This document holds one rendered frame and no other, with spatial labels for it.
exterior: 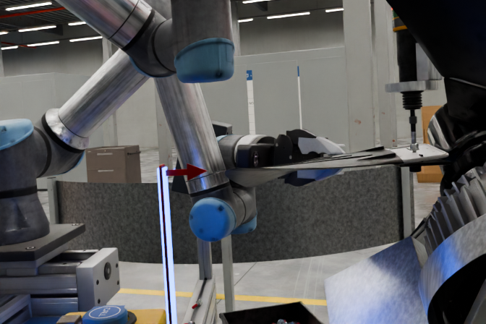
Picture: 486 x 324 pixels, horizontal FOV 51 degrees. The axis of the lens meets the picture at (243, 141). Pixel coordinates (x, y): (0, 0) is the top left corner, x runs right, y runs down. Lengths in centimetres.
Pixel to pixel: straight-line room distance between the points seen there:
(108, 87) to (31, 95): 952
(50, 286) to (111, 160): 642
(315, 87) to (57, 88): 541
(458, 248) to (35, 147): 81
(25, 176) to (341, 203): 178
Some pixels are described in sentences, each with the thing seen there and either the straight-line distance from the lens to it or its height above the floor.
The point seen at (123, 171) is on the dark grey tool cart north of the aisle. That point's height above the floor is 56.
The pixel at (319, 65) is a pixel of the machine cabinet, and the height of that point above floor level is 184.
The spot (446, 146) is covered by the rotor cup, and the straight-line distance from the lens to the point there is 74.
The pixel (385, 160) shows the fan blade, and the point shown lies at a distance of 67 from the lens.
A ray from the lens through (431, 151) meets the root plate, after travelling 73.
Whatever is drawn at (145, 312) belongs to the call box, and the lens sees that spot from 52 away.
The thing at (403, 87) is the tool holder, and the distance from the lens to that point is 70.
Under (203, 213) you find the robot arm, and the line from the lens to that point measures 86.
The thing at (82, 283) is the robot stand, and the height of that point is 96.
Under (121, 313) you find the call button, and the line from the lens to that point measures 50.
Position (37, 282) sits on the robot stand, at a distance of 105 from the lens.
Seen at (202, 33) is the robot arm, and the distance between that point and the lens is 63.
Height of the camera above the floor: 125
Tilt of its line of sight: 3 degrees down
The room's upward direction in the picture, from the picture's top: 3 degrees counter-clockwise
